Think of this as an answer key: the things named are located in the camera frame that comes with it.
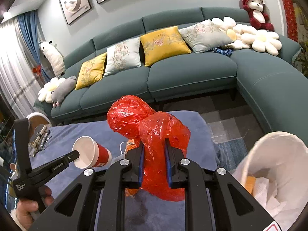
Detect orange waffle wafer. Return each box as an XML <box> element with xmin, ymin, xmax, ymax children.
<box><xmin>244</xmin><ymin>176</ymin><xmax>256</xmax><ymax>195</ymax></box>

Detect red paper cup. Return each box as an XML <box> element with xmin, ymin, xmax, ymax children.
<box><xmin>72</xmin><ymin>136</ymin><xmax>112</xmax><ymax>169</ymax></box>

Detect white paper towel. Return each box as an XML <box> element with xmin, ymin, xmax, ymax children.
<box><xmin>253</xmin><ymin>177</ymin><xmax>287</xmax><ymax>218</ymax></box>

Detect orange plastic bag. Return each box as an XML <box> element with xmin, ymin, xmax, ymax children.
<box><xmin>123</xmin><ymin>142</ymin><xmax>144</xmax><ymax>198</ymax></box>

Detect red plastic bag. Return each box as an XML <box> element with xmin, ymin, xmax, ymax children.
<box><xmin>106</xmin><ymin>95</ymin><xmax>191</xmax><ymax>202</ymax></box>

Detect white trash bag bin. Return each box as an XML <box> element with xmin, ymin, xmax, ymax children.
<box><xmin>231</xmin><ymin>131</ymin><xmax>307</xmax><ymax>230</ymax></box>

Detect person's left hand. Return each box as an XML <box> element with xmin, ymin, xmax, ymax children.
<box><xmin>9</xmin><ymin>163</ymin><xmax>55</xmax><ymax>230</ymax></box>

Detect round tray with items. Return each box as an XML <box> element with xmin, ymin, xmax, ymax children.
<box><xmin>27</xmin><ymin>112</ymin><xmax>52</xmax><ymax>157</ymax></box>

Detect white flower pillow left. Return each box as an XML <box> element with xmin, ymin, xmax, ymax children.
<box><xmin>38</xmin><ymin>77</ymin><xmax>66</xmax><ymax>103</ymax></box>

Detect white flower pillow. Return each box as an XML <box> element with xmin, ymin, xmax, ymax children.
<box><xmin>38</xmin><ymin>77</ymin><xmax>66</xmax><ymax>103</ymax></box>
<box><xmin>223</xmin><ymin>24</ymin><xmax>282</xmax><ymax>56</ymax></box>
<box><xmin>211</xmin><ymin>17</ymin><xmax>236</xmax><ymax>42</ymax></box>

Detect white sheer curtain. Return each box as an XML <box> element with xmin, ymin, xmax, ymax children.
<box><xmin>1</xmin><ymin>17</ymin><xmax>41</xmax><ymax>118</ymax></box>

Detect grey mouse plush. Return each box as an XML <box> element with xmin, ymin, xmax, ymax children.
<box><xmin>51</xmin><ymin>76</ymin><xmax>77</xmax><ymax>107</ymax></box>

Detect blue patterned floor rug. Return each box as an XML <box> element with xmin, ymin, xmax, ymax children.
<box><xmin>214</xmin><ymin>138</ymin><xmax>247</xmax><ymax>171</ymax></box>

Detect white panda plush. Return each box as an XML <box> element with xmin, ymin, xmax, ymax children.
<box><xmin>39</xmin><ymin>41</ymin><xmax>65</xmax><ymax>77</ymax></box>

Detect yellow cushion far left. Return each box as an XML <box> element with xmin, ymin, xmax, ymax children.
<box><xmin>75</xmin><ymin>52</ymin><xmax>107</xmax><ymax>90</ymax></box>

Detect blue curtain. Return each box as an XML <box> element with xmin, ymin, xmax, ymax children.
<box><xmin>17</xmin><ymin>10</ymin><xmax>51</xmax><ymax>84</ymax></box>

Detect grey embroidered cushion left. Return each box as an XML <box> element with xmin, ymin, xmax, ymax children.
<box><xmin>103</xmin><ymin>37</ymin><xmax>141</xmax><ymax>78</ymax></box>

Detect grey embroidered cushion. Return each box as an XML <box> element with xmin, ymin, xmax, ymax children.
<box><xmin>178</xmin><ymin>19</ymin><xmax>234</xmax><ymax>54</ymax></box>
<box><xmin>103</xmin><ymin>37</ymin><xmax>141</xmax><ymax>78</ymax></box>

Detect framed picture left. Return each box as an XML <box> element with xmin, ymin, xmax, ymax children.
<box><xmin>59</xmin><ymin>0</ymin><xmax>91</xmax><ymax>25</ymax></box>

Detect blue beaded item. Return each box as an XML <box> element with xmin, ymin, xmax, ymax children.
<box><xmin>211</xmin><ymin>48</ymin><xmax>233</xmax><ymax>57</ymax></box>

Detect dark green curved sofa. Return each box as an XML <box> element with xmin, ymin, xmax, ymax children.
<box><xmin>34</xmin><ymin>7</ymin><xmax>307</xmax><ymax>141</ymax></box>

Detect yellow embroidered cushion centre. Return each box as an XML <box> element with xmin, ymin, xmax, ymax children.
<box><xmin>140</xmin><ymin>26</ymin><xmax>192</xmax><ymax>67</ymax></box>

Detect potted flower plants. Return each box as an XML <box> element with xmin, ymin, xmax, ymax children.
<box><xmin>295</xmin><ymin>41</ymin><xmax>308</xmax><ymax>77</ymax></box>

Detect grey embroidered cushion right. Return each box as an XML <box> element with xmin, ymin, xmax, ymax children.
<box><xmin>178</xmin><ymin>19</ymin><xmax>234</xmax><ymax>54</ymax></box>

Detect white flower pillow lower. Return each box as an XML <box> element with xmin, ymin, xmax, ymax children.
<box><xmin>223</xmin><ymin>24</ymin><xmax>282</xmax><ymax>56</ymax></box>

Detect white flower pillow upper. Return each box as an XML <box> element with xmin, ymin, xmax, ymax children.
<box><xmin>211</xmin><ymin>17</ymin><xmax>236</xmax><ymax>42</ymax></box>

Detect red firecracker decoration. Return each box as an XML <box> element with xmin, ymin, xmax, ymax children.
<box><xmin>282</xmin><ymin>0</ymin><xmax>298</xmax><ymax>42</ymax></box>

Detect red white teddy bear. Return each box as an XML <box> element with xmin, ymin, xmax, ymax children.
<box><xmin>242</xmin><ymin>0</ymin><xmax>274</xmax><ymax>31</ymax></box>

